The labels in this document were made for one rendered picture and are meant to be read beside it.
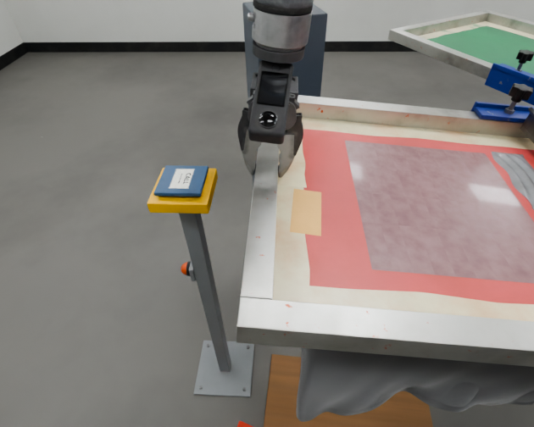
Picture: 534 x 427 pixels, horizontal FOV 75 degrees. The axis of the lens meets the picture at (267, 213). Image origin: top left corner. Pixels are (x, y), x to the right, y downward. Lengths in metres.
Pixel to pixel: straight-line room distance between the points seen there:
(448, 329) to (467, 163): 0.44
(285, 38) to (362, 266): 0.32
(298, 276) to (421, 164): 0.39
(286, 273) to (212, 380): 1.11
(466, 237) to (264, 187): 0.33
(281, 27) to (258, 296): 0.32
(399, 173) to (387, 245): 0.20
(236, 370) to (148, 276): 0.67
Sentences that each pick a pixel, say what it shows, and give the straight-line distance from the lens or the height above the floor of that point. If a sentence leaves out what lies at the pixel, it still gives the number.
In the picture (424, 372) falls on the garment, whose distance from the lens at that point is 0.70.
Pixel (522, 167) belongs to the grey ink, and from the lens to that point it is 0.88.
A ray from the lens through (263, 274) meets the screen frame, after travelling 0.44.
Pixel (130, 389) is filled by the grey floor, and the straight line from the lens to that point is 1.63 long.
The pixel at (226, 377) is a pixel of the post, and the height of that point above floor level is 0.01.
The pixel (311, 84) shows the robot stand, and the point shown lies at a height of 1.03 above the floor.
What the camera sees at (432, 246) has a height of 1.03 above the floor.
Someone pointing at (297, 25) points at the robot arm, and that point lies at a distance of 0.49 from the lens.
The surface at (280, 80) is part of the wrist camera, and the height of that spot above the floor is 1.25.
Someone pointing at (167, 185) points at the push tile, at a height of 0.97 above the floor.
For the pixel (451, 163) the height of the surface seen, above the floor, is 1.02.
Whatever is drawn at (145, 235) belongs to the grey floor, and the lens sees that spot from 2.10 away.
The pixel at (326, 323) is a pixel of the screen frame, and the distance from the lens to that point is 0.41.
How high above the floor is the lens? 1.44
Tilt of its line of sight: 43 degrees down
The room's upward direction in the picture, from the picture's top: 1 degrees counter-clockwise
